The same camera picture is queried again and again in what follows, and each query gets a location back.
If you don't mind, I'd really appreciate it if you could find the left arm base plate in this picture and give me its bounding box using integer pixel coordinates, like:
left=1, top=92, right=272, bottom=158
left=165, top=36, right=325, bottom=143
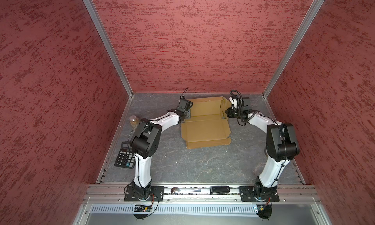
left=124, top=185, right=165, bottom=202

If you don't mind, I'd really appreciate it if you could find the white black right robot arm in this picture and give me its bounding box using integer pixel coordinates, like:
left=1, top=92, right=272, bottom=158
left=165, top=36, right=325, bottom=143
left=225, top=108, right=300, bottom=201

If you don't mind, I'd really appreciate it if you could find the glass jar with lid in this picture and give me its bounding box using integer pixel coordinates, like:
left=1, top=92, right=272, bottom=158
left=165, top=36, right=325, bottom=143
left=129, top=115, right=140, bottom=127

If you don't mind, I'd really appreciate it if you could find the black calculator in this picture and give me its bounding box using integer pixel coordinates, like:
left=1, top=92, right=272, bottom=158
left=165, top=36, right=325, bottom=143
left=114, top=142, right=135, bottom=169

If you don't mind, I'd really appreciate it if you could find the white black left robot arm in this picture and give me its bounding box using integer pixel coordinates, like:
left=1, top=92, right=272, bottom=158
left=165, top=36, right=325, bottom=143
left=129, top=105, right=192, bottom=198

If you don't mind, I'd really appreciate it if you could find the brown cardboard box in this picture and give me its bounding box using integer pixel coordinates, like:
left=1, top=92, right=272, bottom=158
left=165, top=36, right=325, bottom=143
left=181, top=96, right=231, bottom=149

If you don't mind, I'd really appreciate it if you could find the black car key fob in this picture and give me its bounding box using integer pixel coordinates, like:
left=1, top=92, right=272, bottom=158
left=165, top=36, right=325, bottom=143
left=210, top=186, right=230, bottom=195

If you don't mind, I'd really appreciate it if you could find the aluminium corner post right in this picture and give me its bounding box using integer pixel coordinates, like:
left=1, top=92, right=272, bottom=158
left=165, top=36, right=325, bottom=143
left=263, top=0, right=325, bottom=99

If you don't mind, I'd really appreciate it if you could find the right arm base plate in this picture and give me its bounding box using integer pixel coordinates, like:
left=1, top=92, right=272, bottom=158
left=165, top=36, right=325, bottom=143
left=238, top=185, right=280, bottom=203

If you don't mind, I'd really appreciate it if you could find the aluminium front rail frame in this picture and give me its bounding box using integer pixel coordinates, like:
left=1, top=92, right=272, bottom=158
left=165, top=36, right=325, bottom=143
left=74, top=183, right=331, bottom=225

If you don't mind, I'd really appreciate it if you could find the aluminium corner post left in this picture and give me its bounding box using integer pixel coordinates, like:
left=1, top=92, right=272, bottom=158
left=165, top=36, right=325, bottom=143
left=83, top=0, right=134, bottom=99

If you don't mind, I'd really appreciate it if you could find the aluminium corner post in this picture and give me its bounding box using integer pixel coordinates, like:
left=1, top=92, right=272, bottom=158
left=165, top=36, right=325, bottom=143
left=263, top=0, right=325, bottom=99
left=83, top=0, right=134, bottom=99

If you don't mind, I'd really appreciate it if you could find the metal spoon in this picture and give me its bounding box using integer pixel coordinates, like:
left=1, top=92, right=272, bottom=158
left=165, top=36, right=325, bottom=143
left=171, top=187, right=201, bottom=195

